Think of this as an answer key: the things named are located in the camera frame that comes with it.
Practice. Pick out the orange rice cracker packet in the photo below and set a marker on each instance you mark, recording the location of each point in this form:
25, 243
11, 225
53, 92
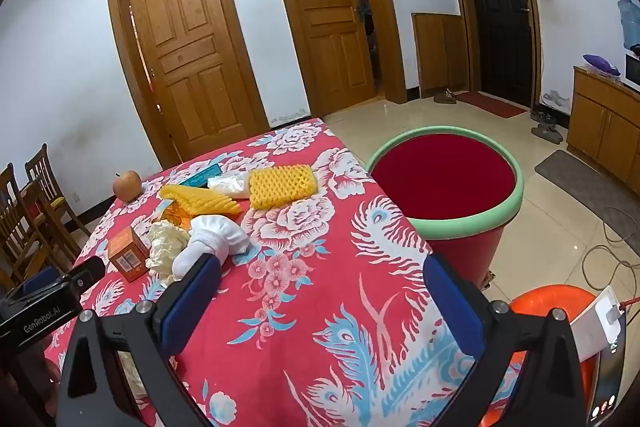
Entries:
175, 213

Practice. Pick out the black smartphone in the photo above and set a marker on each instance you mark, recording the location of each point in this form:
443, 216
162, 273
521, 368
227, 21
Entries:
607, 387

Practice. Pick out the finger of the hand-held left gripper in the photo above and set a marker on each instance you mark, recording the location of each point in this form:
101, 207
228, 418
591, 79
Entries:
40, 278
90, 269

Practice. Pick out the purple bag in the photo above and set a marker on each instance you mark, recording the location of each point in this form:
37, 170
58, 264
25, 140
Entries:
602, 64

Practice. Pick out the red floral tablecloth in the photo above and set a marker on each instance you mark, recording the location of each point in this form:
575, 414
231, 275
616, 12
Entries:
310, 257

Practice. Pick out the white microwave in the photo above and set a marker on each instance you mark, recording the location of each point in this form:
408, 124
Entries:
632, 72

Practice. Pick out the orange plastic stool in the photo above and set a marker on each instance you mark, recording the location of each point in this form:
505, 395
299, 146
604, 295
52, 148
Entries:
540, 299

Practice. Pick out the red doormat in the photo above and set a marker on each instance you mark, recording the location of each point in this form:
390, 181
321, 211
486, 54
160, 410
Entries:
492, 103

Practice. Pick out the wooden shoe cabinet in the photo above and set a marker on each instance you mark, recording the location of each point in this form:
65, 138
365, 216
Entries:
440, 52

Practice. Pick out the blue water bottle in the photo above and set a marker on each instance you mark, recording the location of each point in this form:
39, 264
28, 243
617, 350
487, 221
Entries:
629, 19

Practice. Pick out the crumpled cream paper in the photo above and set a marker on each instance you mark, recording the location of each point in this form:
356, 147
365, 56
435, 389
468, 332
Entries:
165, 247

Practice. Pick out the grey shoe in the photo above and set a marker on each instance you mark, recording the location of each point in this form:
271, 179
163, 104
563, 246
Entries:
542, 117
547, 133

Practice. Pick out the wooden sideboard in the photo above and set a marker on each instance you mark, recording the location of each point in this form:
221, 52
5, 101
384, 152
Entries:
605, 122

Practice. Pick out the wooden chair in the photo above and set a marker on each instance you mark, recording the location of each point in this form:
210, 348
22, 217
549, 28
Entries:
41, 167
10, 217

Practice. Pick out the black metal entry door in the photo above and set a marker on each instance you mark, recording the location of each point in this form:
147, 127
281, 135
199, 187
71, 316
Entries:
500, 12

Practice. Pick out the white power adapter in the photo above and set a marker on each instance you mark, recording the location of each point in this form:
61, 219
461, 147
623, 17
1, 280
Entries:
595, 327

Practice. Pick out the wooden panel door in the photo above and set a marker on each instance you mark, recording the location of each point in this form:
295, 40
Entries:
190, 42
330, 17

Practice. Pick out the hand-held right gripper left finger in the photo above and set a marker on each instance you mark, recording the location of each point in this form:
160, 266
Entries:
192, 302

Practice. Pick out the red apple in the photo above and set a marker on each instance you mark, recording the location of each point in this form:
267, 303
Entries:
127, 186

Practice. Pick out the grey floor mat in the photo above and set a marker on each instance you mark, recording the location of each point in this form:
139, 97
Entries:
585, 187

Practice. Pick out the white sock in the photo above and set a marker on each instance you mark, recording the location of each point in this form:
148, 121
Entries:
215, 237

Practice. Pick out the small orange cardboard box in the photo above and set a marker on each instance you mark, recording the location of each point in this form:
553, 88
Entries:
127, 257

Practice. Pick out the red bucket with green rim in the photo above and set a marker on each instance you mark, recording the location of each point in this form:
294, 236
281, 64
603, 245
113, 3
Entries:
440, 177

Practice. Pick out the yellow foam fruit net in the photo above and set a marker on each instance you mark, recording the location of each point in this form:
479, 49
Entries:
200, 199
282, 187

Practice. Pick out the teal cardboard box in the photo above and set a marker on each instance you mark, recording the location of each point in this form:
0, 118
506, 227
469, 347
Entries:
202, 174

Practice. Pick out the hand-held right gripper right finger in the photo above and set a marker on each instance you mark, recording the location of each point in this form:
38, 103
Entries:
452, 307

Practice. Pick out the brown shoes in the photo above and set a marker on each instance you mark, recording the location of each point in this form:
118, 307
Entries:
444, 97

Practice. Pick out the crumpled clear plastic wrapper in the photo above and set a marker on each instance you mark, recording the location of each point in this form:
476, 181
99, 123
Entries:
230, 184

